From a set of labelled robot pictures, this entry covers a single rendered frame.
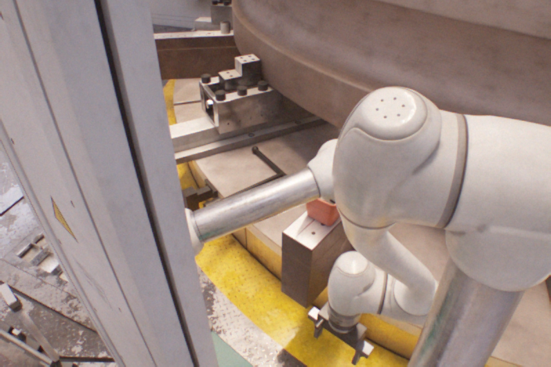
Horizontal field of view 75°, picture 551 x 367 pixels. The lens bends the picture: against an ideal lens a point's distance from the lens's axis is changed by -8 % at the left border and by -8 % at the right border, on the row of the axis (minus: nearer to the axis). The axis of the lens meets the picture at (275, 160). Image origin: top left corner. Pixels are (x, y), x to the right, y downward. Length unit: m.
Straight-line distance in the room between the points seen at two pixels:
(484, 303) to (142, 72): 0.45
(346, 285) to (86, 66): 0.77
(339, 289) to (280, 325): 1.12
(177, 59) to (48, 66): 3.26
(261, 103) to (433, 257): 1.31
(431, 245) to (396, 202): 1.63
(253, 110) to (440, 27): 1.21
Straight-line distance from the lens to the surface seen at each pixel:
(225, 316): 2.06
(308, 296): 1.64
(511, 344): 1.86
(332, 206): 1.39
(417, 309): 0.91
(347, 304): 0.95
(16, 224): 2.94
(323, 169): 1.13
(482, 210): 0.42
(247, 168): 2.36
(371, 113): 0.39
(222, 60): 3.45
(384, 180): 0.40
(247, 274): 2.20
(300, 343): 1.98
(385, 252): 0.67
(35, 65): 0.26
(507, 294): 0.53
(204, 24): 4.60
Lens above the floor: 1.75
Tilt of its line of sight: 37 degrees down
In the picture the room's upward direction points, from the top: straight up
